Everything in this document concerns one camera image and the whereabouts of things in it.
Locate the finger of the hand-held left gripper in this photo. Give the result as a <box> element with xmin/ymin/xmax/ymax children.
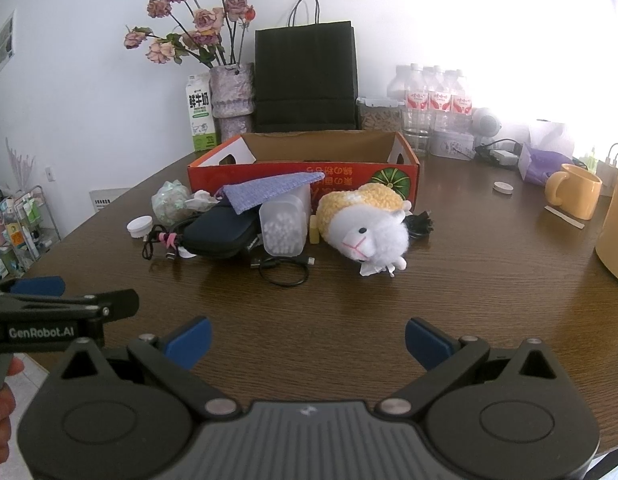
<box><xmin>0</xmin><ymin>276</ymin><xmax>66</xmax><ymax>297</ymax></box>
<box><xmin>0</xmin><ymin>289</ymin><xmax>140</xmax><ymax>322</ymax></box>

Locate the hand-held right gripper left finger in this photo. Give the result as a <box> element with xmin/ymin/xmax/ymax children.
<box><xmin>49</xmin><ymin>316</ymin><xmax>242</xmax><ymax>420</ymax></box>

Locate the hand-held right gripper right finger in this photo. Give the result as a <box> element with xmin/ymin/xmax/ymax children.
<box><xmin>376</xmin><ymin>317</ymin><xmax>572</xmax><ymax>418</ymax></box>

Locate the black cable with pink tie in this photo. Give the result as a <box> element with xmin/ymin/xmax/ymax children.
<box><xmin>141</xmin><ymin>225</ymin><xmax>190</xmax><ymax>262</ymax></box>

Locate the white bottle cap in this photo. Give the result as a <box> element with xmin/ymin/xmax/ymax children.
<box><xmin>127</xmin><ymin>215</ymin><xmax>154</xmax><ymax>237</ymax></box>

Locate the small white tissue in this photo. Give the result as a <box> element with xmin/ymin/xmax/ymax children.
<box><xmin>359</xmin><ymin>260</ymin><xmax>397</xmax><ymax>278</ymax></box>

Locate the black usb cable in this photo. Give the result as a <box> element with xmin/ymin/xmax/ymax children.
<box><xmin>249</xmin><ymin>255</ymin><xmax>317</xmax><ymax>289</ymax></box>

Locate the black zip pouch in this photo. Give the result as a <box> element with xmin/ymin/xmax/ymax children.
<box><xmin>181</xmin><ymin>204</ymin><xmax>262</xmax><ymax>260</ymax></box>

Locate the green plastic bag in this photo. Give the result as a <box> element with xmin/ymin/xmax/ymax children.
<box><xmin>151</xmin><ymin>180</ymin><xmax>194</xmax><ymax>221</ymax></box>

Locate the white yellow plush sheep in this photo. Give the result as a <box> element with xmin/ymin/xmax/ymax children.
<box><xmin>315</xmin><ymin>183</ymin><xmax>412</xmax><ymax>277</ymax></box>

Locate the clear cotton swab container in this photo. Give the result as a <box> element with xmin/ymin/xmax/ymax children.
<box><xmin>259</xmin><ymin>182</ymin><xmax>312</xmax><ymax>257</ymax></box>

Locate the purple cloth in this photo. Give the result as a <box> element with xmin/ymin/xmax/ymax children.
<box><xmin>223</xmin><ymin>171</ymin><xmax>326</xmax><ymax>212</ymax></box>

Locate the orange cardboard box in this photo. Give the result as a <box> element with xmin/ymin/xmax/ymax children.
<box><xmin>187</xmin><ymin>130</ymin><xmax>420</xmax><ymax>211</ymax></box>

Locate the brown wooden desktop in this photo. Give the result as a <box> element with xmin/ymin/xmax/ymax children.
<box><xmin>16</xmin><ymin>132</ymin><xmax>618</xmax><ymax>461</ymax></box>

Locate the person's left hand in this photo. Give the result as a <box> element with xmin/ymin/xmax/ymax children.
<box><xmin>0</xmin><ymin>356</ymin><xmax>26</xmax><ymax>480</ymax></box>

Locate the metal shelf rack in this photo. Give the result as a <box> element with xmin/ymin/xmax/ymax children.
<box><xmin>0</xmin><ymin>185</ymin><xmax>62</xmax><ymax>281</ymax></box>

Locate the dried pampas grass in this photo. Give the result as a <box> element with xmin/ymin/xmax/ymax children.
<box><xmin>4</xmin><ymin>136</ymin><xmax>37</xmax><ymax>193</ymax></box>

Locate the white paper strip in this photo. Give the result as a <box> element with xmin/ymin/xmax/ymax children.
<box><xmin>544</xmin><ymin>205</ymin><xmax>586</xmax><ymax>230</ymax></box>

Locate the white printed tin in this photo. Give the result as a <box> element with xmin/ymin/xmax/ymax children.
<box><xmin>429</xmin><ymin>130</ymin><xmax>477</xmax><ymax>161</ymax></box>

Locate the clear glass cup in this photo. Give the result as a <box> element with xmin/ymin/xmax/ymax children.
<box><xmin>403</xmin><ymin>110</ymin><xmax>432</xmax><ymax>156</ymax></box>

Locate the purple tissue box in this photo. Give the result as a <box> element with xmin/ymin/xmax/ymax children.
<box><xmin>518</xmin><ymin>120</ymin><xmax>574</xmax><ymax>186</ymax></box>

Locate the white green milk carton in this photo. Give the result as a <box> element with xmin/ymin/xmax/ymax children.
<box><xmin>185</xmin><ymin>72</ymin><xmax>220</xmax><ymax>152</ymax></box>

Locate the yellow mug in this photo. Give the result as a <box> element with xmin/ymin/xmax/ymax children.
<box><xmin>545</xmin><ymin>163</ymin><xmax>603</xmax><ymax>221</ymax></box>

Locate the clear grain container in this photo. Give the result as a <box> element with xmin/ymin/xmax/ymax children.
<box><xmin>356</xmin><ymin>96</ymin><xmax>404</xmax><ymax>133</ymax></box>

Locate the purple textured vase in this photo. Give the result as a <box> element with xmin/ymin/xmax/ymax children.
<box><xmin>209</xmin><ymin>62</ymin><xmax>256</xmax><ymax>148</ymax></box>

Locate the wrapped water bottle pack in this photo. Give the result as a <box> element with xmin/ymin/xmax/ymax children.
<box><xmin>387</xmin><ymin>62</ymin><xmax>474</xmax><ymax>133</ymax></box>

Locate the black paper bag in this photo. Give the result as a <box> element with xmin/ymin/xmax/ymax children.
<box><xmin>253</xmin><ymin>0</ymin><xmax>360</xmax><ymax>133</ymax></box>

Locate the dried pink rose bouquet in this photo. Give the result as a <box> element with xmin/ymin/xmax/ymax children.
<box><xmin>124</xmin><ymin>0</ymin><xmax>257</xmax><ymax>68</ymax></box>

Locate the white wall vent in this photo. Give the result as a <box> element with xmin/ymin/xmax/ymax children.
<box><xmin>89</xmin><ymin>187</ymin><xmax>134</xmax><ymax>211</ymax></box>

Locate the black power cable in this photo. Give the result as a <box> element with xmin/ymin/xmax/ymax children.
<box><xmin>476</xmin><ymin>137</ymin><xmax>524</xmax><ymax>161</ymax></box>

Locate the white round camera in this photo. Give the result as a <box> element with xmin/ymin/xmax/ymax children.
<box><xmin>471</xmin><ymin>107</ymin><xmax>504</xmax><ymax>138</ymax></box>

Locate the wall notice sheet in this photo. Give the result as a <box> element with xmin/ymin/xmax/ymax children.
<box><xmin>0</xmin><ymin>9</ymin><xmax>16</xmax><ymax>72</ymax></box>

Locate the white wall charger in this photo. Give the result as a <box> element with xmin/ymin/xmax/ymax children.
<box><xmin>600</xmin><ymin>142</ymin><xmax>618</xmax><ymax>188</ymax></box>

